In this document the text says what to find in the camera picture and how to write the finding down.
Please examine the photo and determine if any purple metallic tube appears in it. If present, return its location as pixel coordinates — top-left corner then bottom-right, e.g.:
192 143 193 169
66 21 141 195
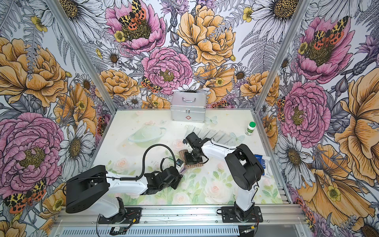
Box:
179 166 190 175

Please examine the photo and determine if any brown striped towel cloth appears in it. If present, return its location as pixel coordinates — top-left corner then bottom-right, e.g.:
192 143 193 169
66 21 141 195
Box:
179 150 204 168

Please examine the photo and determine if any white tube purple cap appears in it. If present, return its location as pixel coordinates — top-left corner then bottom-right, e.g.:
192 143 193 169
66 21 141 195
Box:
201 128 211 139
213 130 226 143

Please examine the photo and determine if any white tube black cap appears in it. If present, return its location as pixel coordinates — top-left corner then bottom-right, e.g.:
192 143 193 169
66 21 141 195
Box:
207 130 218 138

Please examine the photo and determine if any white tube dark blue cap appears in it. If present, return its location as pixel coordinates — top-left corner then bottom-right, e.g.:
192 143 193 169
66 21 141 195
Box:
220 134 234 145

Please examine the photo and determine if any white tube teal cap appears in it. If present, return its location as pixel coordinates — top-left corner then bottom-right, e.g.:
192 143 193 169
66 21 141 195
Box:
185 125 195 137

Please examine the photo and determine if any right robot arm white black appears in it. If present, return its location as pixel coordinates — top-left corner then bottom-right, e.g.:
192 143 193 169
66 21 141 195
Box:
183 132 264 223

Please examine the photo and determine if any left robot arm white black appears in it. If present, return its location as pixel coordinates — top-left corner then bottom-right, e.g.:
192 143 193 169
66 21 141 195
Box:
66 165 183 222

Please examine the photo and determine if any silver aluminium first aid case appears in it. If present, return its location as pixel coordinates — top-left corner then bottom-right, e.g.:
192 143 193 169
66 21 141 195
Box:
170 92 207 123

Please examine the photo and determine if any white bottle green cap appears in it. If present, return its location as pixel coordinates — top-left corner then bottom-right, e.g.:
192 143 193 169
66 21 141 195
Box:
245 121 256 136

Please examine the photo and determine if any blue white packet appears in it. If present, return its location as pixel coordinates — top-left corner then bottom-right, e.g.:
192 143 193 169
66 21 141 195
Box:
255 154 271 177

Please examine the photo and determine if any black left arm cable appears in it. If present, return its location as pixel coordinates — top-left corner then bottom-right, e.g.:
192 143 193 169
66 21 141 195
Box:
119 144 178 181

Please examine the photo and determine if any aluminium front rail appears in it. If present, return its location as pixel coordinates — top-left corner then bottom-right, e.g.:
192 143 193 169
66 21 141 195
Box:
53 204 307 227

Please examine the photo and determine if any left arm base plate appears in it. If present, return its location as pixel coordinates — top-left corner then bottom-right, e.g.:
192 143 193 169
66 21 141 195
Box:
98 207 142 225

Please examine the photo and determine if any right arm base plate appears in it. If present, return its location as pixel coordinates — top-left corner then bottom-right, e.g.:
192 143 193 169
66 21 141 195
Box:
219 205 263 223

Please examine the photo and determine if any white slotted cable duct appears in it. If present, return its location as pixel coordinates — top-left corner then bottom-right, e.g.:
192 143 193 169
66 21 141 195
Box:
57 225 240 237

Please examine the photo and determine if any right aluminium corner post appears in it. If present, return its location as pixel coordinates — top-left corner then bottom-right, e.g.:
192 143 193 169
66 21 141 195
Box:
254 0 311 113

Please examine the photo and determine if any aluminium corner post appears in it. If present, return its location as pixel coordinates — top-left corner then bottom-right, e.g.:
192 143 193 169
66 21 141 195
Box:
46 1 117 115
254 0 311 113

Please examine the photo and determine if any left aluminium corner post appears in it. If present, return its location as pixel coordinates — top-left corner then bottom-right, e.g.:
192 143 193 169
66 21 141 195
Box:
46 1 117 115

